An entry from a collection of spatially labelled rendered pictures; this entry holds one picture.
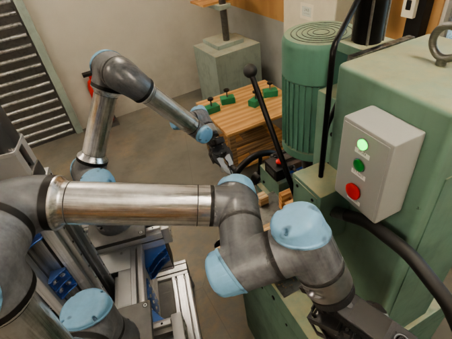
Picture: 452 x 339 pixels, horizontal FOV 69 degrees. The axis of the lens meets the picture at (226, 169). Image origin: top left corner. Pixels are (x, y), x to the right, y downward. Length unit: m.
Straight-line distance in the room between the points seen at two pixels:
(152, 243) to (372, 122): 1.07
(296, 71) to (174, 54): 3.20
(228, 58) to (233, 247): 2.68
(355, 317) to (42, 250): 0.80
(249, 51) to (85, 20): 1.56
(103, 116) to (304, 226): 0.97
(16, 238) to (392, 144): 0.55
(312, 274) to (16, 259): 0.42
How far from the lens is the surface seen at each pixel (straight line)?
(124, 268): 1.35
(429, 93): 0.55
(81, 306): 0.92
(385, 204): 0.58
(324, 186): 0.68
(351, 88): 0.61
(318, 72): 0.77
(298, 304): 1.09
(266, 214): 1.16
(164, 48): 3.86
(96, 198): 0.58
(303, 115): 0.82
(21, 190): 0.61
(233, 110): 2.51
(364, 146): 0.53
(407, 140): 0.51
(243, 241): 0.50
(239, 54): 3.15
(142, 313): 1.12
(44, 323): 0.68
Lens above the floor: 1.76
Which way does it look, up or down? 39 degrees down
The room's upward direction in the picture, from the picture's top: 8 degrees counter-clockwise
